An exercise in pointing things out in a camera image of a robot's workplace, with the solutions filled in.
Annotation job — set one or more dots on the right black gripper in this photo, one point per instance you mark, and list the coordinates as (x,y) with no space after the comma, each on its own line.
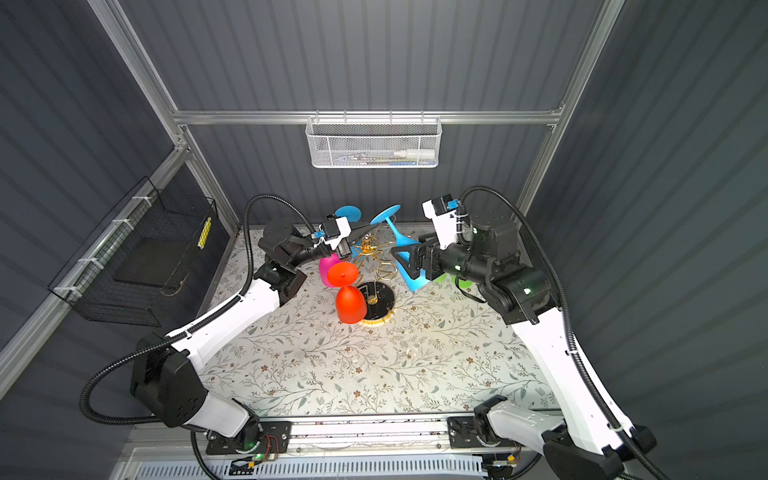
(424,258)

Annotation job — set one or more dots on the blue wine glass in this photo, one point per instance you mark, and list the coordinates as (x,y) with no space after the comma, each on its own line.
(400,255)
(352,213)

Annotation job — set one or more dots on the green wine glass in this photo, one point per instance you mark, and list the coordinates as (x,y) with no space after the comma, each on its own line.
(441,277)
(462,284)

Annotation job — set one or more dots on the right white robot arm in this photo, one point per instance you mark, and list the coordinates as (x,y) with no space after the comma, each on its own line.
(592,438)

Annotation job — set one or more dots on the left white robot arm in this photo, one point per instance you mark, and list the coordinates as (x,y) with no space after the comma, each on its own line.
(167,380)

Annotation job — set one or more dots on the pink wine glass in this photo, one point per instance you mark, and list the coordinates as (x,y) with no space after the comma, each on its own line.
(324,266)

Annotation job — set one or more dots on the red wine glass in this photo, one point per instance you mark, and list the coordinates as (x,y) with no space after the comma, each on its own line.
(351,306)

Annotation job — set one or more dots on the floral table mat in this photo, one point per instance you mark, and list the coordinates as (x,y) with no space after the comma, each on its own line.
(437,352)

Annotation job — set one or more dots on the white marker in basket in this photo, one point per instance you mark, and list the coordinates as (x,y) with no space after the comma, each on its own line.
(417,155)

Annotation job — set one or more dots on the black pad in basket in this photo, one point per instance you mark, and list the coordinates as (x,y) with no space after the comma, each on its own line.
(157,263)

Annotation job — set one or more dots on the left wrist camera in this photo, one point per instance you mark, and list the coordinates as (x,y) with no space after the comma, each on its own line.
(331,232)

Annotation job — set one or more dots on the gold wire glass rack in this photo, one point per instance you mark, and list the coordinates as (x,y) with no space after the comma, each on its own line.
(376,274)

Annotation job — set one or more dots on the white mesh wall basket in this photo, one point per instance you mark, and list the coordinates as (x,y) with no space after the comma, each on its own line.
(366,145)

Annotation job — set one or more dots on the black wire wall basket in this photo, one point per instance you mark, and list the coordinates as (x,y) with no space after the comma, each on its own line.
(86,282)

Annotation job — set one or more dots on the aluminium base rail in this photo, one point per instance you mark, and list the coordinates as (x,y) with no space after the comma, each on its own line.
(399,446)

